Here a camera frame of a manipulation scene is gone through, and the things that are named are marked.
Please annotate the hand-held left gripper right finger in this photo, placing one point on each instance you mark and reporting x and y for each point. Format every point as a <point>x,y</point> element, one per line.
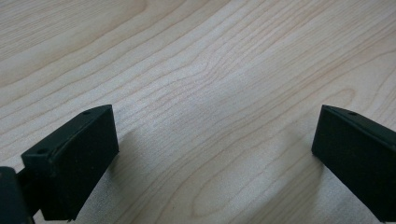
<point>358,161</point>

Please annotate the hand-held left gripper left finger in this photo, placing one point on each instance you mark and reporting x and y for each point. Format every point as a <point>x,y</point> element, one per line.
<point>77,161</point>

